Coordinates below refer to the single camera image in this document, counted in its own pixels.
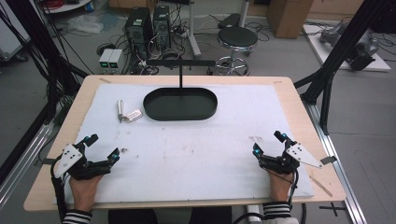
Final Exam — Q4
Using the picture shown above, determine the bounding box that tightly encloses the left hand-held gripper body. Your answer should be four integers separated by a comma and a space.
50, 141, 113, 181

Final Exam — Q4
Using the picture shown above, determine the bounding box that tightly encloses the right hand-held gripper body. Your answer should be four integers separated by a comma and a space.
257, 140, 324, 175

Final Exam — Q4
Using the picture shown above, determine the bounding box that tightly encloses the person's right hand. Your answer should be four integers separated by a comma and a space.
267, 169, 295, 203

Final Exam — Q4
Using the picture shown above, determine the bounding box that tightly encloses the person's left hand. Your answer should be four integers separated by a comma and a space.
68, 174, 105, 214

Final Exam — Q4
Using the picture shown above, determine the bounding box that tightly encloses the grey metal tab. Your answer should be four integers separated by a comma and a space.
35, 158, 57, 167
319, 155, 338, 166

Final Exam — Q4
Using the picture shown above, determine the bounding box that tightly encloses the light wooden table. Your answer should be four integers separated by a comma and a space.
23, 74, 347, 213

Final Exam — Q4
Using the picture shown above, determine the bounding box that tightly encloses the thin wooden stick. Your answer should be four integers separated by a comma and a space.
308, 175, 333, 198

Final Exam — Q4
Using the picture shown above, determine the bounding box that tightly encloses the white table leg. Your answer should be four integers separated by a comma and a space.
245, 203, 264, 224

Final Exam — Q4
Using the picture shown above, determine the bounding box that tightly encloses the white foam mat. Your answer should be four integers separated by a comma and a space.
53, 83, 316, 205

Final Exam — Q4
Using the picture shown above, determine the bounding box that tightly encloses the white power supply box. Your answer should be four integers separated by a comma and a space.
107, 49, 124, 75
98, 48, 115, 75

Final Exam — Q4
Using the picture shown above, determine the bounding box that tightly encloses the black stand with oval tray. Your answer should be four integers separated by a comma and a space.
142, 59, 219, 122

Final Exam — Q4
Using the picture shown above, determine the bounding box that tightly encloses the black round stool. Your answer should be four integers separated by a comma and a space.
214, 25, 260, 77

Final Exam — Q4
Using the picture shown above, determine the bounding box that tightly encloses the black robot device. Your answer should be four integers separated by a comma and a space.
346, 31, 381, 72

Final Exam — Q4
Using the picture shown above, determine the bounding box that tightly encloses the grey robot device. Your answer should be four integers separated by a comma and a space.
318, 21, 351, 48

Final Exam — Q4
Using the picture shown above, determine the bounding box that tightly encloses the clear plastic bag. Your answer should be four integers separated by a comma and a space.
66, 14, 105, 35

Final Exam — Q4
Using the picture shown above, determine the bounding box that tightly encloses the large black computer tower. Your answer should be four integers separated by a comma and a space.
123, 7, 154, 61

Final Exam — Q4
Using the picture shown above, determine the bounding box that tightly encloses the brown cardboard box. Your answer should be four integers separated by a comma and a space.
266, 0, 315, 39

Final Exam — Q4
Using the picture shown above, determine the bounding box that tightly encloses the white floor board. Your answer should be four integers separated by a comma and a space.
302, 23, 392, 73

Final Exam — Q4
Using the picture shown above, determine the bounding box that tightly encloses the slim black computer tower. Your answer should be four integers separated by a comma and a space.
151, 5, 172, 51

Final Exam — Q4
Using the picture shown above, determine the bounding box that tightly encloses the round white table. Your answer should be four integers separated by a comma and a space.
39, 0, 93, 15

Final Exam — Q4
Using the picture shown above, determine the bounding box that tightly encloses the white desk leg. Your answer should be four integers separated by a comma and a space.
186, 0, 203, 59

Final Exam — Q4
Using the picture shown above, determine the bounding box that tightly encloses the right hand-held gripper black cable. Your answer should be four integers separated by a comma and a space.
288, 170, 301, 210

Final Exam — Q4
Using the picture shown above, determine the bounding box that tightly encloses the hand-held gripper black cable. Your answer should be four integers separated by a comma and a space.
288, 170, 301, 210
49, 157, 68, 221

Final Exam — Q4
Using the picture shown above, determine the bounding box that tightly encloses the left hand-held gripper black cable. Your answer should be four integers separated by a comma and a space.
49, 157, 68, 221

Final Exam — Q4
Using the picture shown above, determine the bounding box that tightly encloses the silver keychain with tag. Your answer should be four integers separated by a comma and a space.
116, 99, 145, 124

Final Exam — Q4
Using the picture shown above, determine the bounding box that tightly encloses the aluminium rail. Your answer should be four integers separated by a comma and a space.
303, 101, 369, 224
0, 121, 56, 208

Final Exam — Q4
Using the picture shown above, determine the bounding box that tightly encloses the black metal frame strut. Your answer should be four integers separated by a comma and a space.
0, 0, 90, 125
293, 0, 396, 135

